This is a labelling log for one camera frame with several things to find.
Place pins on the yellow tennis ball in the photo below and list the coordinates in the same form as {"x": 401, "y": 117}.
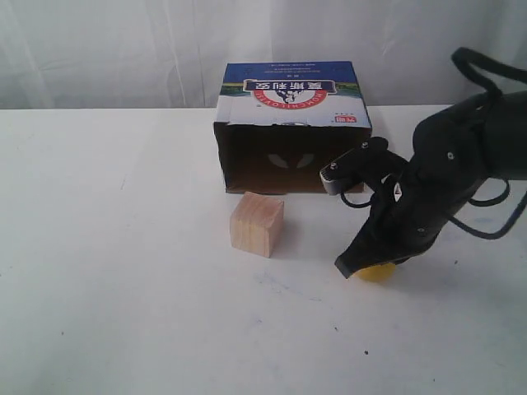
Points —
{"x": 377, "y": 273}

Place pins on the printed cardboard box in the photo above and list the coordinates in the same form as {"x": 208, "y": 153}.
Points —
{"x": 279, "y": 124}

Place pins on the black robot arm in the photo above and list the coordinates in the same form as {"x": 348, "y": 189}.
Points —
{"x": 504, "y": 144}

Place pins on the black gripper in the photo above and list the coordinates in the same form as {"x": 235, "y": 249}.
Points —
{"x": 418, "y": 196}

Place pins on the light wooden cube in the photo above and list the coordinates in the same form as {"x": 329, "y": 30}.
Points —
{"x": 256, "y": 224}

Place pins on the white backdrop curtain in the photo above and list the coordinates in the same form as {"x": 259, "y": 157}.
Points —
{"x": 172, "y": 54}

